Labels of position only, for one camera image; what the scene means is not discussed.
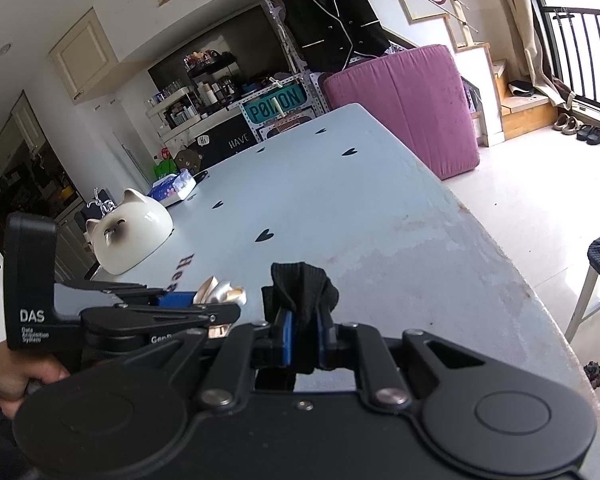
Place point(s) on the teal licence plate sign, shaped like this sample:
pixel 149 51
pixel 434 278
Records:
pixel 275 104

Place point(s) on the person's left hand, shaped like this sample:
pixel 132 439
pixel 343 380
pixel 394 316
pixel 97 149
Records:
pixel 15 375

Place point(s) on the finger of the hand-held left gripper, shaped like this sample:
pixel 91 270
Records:
pixel 177 300
pixel 155 320

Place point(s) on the wooden step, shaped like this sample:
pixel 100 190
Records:
pixel 525 112

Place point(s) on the beige slipper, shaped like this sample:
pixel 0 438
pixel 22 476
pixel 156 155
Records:
pixel 561 122
pixel 571 126

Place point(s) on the black scrunchie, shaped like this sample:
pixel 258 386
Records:
pixel 305 285

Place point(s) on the white shelf rack with bottles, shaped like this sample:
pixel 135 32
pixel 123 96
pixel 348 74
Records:
pixel 175 110

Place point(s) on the black slipper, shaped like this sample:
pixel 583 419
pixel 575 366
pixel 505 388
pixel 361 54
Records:
pixel 585 132
pixel 599 136

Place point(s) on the black item on step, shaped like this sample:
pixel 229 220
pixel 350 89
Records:
pixel 521 88

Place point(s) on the black balcony railing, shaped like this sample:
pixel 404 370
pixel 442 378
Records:
pixel 585 60

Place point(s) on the white patterned storage cabinet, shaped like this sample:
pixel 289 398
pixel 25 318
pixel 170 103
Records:
pixel 295 125

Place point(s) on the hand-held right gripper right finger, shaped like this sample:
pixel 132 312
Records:
pixel 322 345

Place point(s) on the black jacket with white trim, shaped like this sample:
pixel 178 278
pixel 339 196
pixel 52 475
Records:
pixel 330 15

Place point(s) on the beige satin scrunchie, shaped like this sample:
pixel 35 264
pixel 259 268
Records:
pixel 220 290

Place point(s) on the silver metal ornament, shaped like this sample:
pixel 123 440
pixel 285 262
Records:
pixel 100 202

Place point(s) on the white cat-shaped ceramic bowl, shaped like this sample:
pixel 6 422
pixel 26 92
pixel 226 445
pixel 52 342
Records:
pixel 130 240

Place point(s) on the pink folded mattress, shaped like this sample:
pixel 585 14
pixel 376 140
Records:
pixel 405 105

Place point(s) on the dark glass kitchen cabinet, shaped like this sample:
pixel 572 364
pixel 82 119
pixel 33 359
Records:
pixel 25 170

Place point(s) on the light blue heart-print tablecloth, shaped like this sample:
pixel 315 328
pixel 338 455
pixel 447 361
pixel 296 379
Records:
pixel 380 220

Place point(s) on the cream wall cabinet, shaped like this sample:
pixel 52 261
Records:
pixel 82 55

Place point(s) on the blue patterned tissue pack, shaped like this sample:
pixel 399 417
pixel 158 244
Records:
pixel 172 187

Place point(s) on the black lettered board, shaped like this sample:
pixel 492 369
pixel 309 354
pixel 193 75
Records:
pixel 225 142

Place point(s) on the green bag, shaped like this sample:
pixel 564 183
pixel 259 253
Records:
pixel 165 169

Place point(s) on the black shelf with bottles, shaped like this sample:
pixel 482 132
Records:
pixel 212 77

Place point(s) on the small dark clump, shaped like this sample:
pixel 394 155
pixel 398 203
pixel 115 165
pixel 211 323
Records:
pixel 595 375

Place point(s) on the beige curtain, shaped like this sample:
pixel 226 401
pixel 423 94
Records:
pixel 535 35

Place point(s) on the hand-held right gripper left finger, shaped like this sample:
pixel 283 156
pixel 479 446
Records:
pixel 286 337

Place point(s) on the brown bear-shaped bag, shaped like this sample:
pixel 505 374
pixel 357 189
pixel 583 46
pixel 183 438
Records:
pixel 186 160

